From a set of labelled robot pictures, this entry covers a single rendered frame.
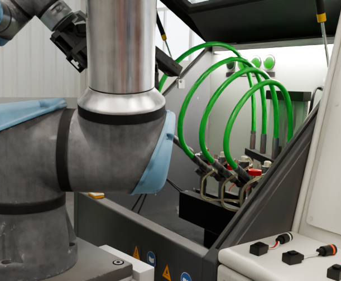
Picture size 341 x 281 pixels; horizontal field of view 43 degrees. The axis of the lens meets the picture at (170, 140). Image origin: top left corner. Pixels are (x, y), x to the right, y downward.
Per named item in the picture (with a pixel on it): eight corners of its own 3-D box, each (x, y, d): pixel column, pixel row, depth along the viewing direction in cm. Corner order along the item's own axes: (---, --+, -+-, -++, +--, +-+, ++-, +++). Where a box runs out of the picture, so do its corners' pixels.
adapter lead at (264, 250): (258, 257, 80) (259, 246, 80) (249, 253, 82) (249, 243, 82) (293, 242, 88) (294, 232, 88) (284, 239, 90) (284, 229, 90)
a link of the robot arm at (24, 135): (-3, 182, 66) (-5, 93, 64) (84, 184, 66) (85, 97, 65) (-40, 203, 54) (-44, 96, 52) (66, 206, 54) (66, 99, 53)
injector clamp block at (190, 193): (177, 239, 130) (179, 190, 128) (202, 233, 136) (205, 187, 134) (262, 283, 103) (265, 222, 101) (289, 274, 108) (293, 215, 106)
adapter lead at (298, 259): (289, 266, 77) (290, 255, 76) (281, 261, 79) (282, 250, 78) (337, 256, 82) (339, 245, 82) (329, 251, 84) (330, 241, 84)
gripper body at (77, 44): (81, 75, 111) (47, 40, 108) (104, 54, 114) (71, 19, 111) (88, 68, 104) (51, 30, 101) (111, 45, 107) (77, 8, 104)
